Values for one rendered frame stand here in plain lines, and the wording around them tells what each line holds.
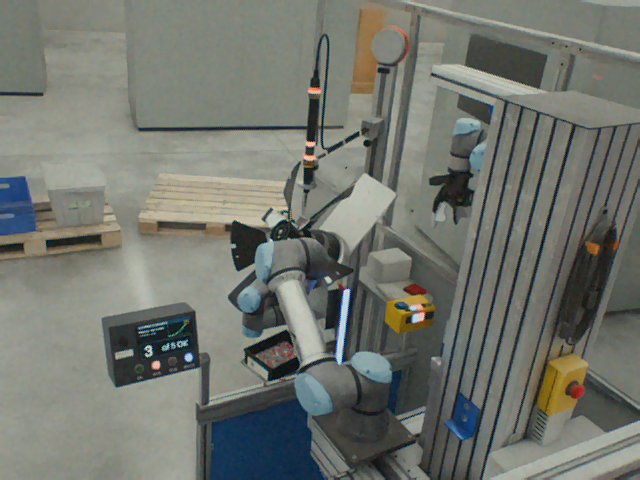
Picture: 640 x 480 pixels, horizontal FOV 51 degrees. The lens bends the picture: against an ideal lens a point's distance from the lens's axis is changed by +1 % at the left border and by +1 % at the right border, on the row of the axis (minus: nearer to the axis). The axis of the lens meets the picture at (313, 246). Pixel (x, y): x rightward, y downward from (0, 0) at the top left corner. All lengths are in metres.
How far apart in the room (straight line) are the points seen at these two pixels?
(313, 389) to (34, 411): 2.20
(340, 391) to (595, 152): 0.87
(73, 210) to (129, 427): 2.14
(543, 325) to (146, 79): 6.66
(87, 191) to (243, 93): 3.36
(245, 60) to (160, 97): 1.06
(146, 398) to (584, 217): 2.72
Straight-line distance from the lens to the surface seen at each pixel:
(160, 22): 7.72
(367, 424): 1.91
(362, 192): 2.88
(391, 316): 2.52
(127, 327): 2.00
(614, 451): 0.59
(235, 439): 2.48
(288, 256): 1.93
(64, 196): 5.13
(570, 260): 1.52
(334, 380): 1.79
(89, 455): 3.43
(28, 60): 9.35
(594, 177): 1.46
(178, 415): 3.58
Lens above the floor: 2.34
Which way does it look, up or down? 26 degrees down
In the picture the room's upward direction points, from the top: 5 degrees clockwise
